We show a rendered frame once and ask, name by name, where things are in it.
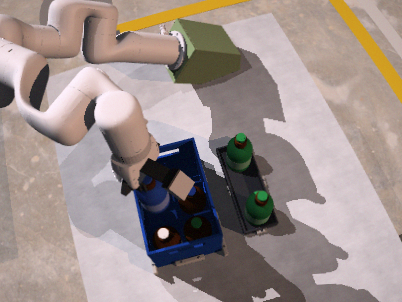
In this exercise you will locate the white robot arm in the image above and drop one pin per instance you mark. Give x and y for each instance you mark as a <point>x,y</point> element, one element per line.
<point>118,114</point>

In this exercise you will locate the brown glass bottle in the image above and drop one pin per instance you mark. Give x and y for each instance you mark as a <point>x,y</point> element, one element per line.
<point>165,237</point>

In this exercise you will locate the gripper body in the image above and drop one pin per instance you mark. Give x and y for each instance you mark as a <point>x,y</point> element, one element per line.
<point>131,172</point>

